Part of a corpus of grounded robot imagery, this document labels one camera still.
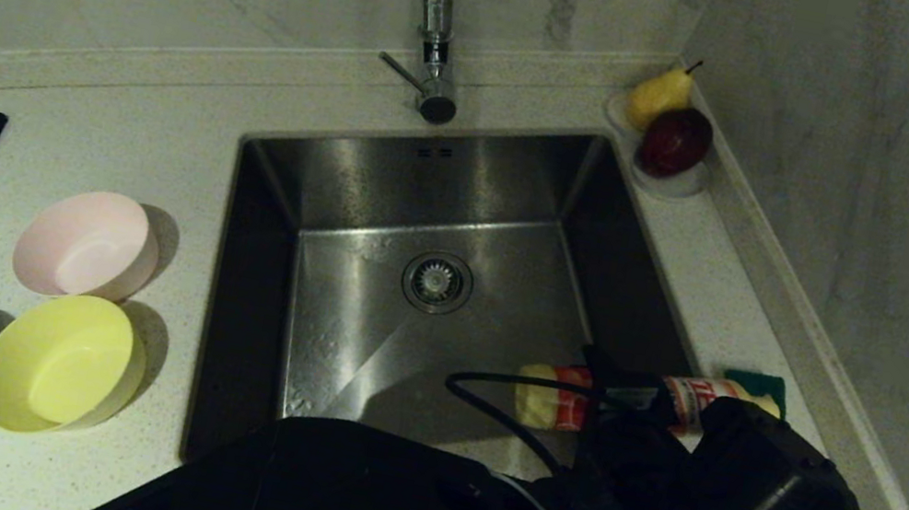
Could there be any orange detergent bottle yellow cap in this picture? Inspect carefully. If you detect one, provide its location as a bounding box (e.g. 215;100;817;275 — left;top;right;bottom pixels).
507;342;787;470

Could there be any stainless steel sink basin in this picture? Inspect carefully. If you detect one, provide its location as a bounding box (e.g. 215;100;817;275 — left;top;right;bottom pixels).
178;72;739;510

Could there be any small white dish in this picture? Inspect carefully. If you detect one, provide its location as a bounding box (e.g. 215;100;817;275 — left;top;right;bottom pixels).
593;87;723;206

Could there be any dark red apple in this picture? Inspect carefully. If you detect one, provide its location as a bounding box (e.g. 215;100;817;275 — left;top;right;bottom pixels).
633;99;718;187

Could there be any pink plastic bowl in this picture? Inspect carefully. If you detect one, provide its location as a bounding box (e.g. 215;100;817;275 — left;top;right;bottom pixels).
7;177;169;314

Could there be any yellow pear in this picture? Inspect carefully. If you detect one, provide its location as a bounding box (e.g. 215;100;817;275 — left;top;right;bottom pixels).
622;50;705;141

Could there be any chrome sink faucet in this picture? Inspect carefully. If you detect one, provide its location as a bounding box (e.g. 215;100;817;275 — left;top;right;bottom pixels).
367;0;477;127

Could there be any green and yellow sponge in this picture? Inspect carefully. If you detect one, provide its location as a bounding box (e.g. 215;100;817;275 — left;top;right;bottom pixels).
719;366;794;408

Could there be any yellow plastic bowl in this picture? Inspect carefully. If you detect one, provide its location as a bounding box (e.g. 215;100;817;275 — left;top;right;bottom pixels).
0;280;156;453

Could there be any round metal drain strainer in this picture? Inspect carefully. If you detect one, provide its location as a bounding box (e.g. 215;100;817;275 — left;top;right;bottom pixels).
396;246;479;322

